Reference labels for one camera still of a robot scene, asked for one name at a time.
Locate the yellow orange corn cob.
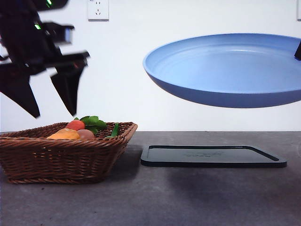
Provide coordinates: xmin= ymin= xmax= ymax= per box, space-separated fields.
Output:
xmin=47 ymin=129 xmax=81 ymax=140

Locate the orange carrot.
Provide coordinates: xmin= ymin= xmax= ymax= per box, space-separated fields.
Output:
xmin=65 ymin=120 xmax=86 ymax=130

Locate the blue round plate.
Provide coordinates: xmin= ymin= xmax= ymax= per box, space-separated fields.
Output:
xmin=143 ymin=33 xmax=301 ymax=109

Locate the brown egg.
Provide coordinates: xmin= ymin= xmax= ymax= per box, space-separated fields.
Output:
xmin=77 ymin=129 xmax=95 ymax=140

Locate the green leafy vegetable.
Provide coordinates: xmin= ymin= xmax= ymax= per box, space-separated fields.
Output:
xmin=73 ymin=115 xmax=108 ymax=135

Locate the black rectangular tray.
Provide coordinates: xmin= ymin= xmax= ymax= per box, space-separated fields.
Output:
xmin=140 ymin=145 xmax=288 ymax=169

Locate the brown wicker basket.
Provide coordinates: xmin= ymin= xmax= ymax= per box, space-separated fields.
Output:
xmin=0 ymin=121 xmax=139 ymax=185

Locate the white wall socket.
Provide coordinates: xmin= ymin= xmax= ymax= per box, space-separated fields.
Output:
xmin=88 ymin=0 xmax=110 ymax=23

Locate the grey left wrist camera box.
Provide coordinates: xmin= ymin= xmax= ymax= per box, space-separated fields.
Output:
xmin=43 ymin=22 xmax=76 ymax=45

